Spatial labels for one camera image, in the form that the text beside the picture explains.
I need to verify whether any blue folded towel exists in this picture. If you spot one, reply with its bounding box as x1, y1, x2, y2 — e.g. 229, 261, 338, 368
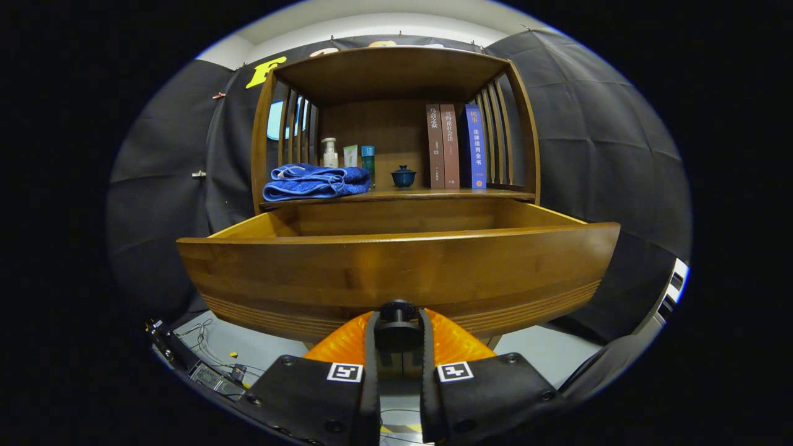
262, 163, 371, 203

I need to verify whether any blue book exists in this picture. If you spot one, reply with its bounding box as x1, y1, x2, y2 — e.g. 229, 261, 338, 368
465, 104, 488, 190

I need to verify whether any dark brown book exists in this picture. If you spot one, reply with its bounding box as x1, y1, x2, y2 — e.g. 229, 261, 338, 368
426, 104, 445, 190

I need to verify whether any light brown book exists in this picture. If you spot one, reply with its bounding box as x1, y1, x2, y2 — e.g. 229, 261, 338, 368
440, 103, 460, 189

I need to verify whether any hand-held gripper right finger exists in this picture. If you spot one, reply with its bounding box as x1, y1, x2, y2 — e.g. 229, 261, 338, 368
418, 308, 558, 444

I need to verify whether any wooden cabinet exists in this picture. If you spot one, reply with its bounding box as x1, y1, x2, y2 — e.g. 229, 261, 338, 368
250, 45, 541, 352

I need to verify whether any wooden countertop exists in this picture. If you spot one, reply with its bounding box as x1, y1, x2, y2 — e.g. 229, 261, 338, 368
259, 186, 537, 208

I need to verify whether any wooden drawer with black knob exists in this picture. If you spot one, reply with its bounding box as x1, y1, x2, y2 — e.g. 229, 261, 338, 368
175, 198, 621, 354

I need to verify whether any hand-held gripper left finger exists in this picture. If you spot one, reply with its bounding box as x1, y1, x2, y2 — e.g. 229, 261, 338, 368
239, 310, 382, 446

